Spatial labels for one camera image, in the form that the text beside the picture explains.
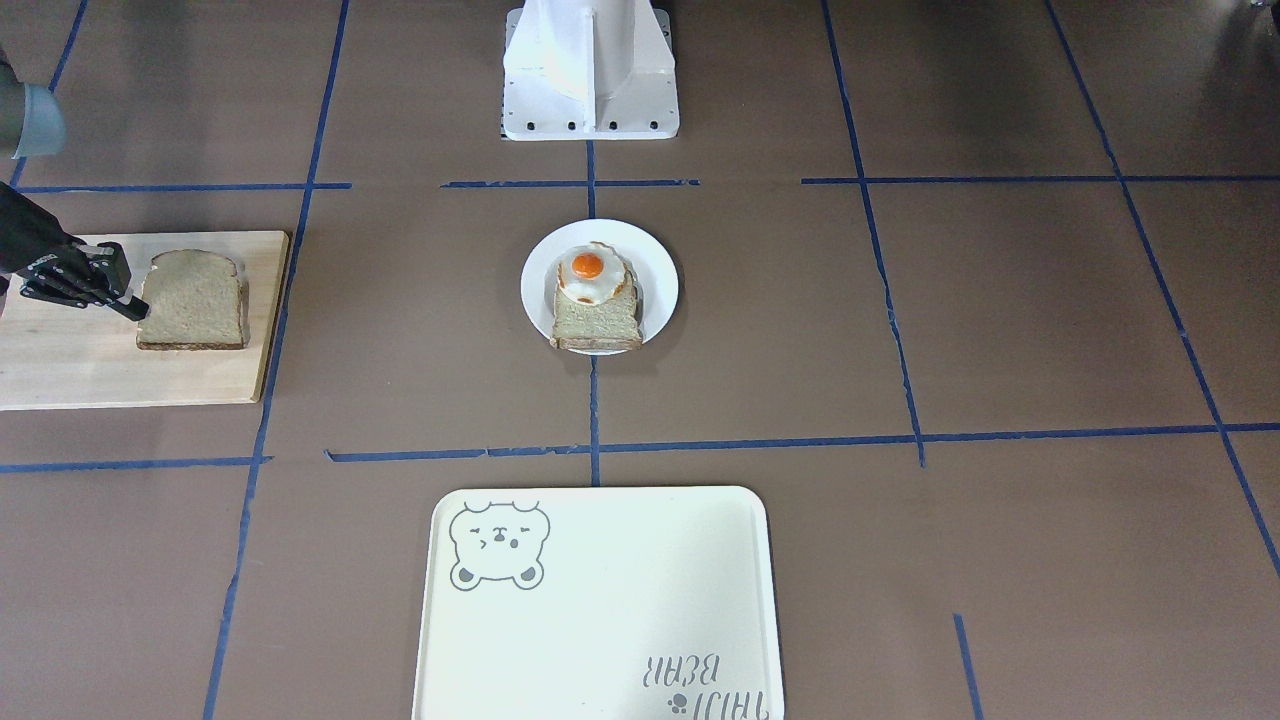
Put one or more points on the brown bread slice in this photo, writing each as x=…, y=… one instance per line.
x=197, y=301

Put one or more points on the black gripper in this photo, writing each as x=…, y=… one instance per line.
x=27, y=243

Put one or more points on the white pedestal column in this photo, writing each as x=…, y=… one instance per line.
x=589, y=71

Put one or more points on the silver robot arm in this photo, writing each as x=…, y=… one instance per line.
x=31, y=125

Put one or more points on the cream bear tray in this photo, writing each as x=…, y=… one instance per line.
x=599, y=603

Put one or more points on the fried egg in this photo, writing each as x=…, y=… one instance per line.
x=591, y=274

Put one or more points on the bread slice on plate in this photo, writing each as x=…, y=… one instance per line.
x=609, y=327

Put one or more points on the white round plate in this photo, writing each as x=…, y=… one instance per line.
x=652, y=269

